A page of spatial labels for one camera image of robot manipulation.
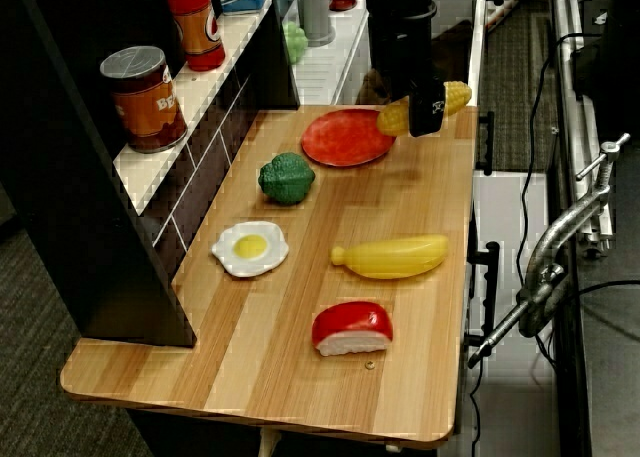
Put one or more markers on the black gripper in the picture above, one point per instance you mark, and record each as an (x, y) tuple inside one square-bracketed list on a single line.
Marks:
[(402, 57)]

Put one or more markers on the yellow toy corn cob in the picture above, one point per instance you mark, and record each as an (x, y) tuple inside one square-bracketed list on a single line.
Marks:
[(457, 97)]

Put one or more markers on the red round plate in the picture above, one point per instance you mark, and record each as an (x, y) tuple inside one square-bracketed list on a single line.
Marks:
[(345, 139)]

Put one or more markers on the white toy sink counter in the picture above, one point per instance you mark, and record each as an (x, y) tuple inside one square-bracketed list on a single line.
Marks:
[(325, 72)]

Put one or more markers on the yellow toy banana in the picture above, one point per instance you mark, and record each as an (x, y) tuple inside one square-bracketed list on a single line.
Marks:
[(395, 257)]

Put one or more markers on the light green toy vegetable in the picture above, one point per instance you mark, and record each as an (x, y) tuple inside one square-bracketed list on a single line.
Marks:
[(295, 42)]

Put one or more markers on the green toy broccoli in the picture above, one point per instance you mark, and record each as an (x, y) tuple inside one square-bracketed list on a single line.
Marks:
[(286, 179)]

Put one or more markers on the metal c-clamp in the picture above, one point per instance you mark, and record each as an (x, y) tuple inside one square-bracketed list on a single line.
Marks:
[(550, 257)]

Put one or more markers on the toy fried egg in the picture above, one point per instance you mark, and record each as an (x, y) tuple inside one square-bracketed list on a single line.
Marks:
[(250, 249)]

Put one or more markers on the red toy sushi piece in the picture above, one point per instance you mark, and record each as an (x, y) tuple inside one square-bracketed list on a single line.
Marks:
[(350, 322)]

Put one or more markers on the red toy ketchup bottle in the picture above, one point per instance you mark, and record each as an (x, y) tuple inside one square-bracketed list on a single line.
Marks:
[(197, 24)]

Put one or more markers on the orange toy beans can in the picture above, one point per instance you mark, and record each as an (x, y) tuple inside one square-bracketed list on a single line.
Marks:
[(145, 107)]

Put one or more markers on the black toy kitchen shelf unit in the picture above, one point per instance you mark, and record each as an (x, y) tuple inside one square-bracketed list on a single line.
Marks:
[(90, 217)]

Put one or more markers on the aluminium frame rail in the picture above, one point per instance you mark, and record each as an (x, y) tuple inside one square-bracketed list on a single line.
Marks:
[(575, 102)]

